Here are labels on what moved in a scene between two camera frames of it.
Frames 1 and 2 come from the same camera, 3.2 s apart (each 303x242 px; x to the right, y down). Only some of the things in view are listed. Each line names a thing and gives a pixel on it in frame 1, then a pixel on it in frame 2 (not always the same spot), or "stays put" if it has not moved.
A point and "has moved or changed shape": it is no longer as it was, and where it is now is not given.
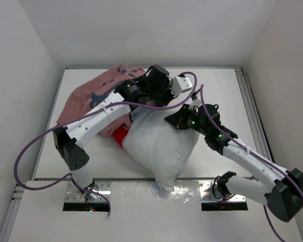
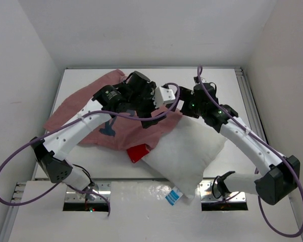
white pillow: x=161 y=148 has moved or changed shape
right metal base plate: x=209 y=192 stays put
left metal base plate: x=73 y=194 stays put
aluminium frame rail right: x=255 y=118 stays put
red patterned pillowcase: x=91 y=94 has moved or changed shape
